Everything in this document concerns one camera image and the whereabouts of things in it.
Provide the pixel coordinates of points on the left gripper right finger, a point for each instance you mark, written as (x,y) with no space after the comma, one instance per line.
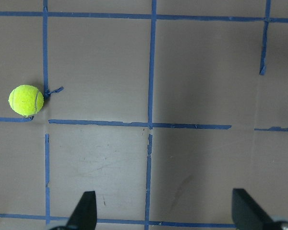
(247,214)

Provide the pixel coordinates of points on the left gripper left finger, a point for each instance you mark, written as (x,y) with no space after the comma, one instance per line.
(84,215)

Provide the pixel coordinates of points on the tennis ball near front edge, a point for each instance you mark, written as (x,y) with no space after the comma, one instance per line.
(26,100)

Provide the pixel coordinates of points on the brown paper table cover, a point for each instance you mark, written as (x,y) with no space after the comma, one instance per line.
(161,107)

